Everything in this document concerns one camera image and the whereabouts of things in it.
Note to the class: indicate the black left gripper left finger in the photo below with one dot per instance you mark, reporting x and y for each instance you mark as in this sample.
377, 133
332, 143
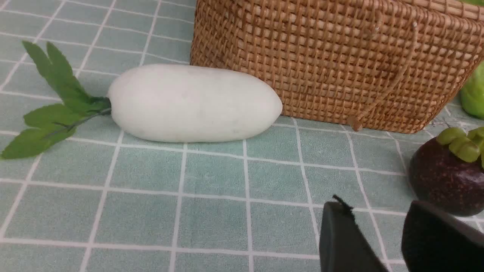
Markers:
342, 246

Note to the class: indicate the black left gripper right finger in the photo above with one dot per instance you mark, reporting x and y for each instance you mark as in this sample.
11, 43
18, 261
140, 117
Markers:
435, 241

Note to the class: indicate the dark purple mangosteen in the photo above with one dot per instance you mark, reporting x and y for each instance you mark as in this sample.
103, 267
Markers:
448, 171

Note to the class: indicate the light green chayote gourd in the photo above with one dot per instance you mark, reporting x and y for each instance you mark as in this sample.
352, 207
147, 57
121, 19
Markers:
472, 93

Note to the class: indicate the white radish with leaves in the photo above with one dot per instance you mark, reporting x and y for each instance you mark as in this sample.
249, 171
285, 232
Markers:
161, 102

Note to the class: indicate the woven wicker basket green lining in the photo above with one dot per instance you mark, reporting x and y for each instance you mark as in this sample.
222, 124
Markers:
389, 65

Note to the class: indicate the green checkered tablecloth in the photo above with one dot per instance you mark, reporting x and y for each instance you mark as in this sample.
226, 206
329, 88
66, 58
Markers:
105, 201

